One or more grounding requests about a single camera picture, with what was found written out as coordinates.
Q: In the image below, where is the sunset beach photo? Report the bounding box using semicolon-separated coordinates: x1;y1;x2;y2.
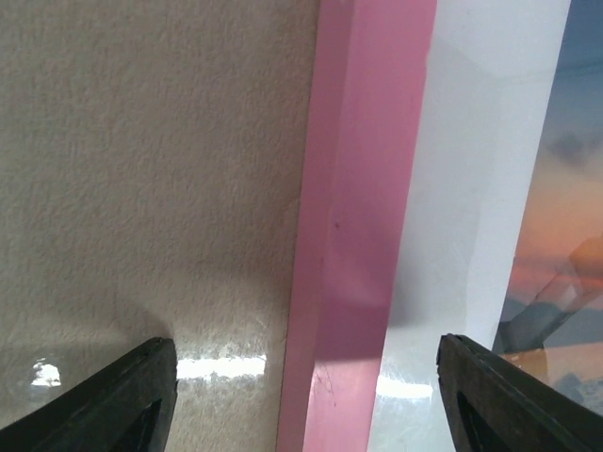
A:
493;1;602;412

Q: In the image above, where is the pink picture frame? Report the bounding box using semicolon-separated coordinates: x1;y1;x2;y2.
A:
277;1;569;451

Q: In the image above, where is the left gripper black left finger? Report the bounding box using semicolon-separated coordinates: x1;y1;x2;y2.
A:
1;337;177;451

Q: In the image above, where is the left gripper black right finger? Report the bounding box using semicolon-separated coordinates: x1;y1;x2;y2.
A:
436;334;602;451

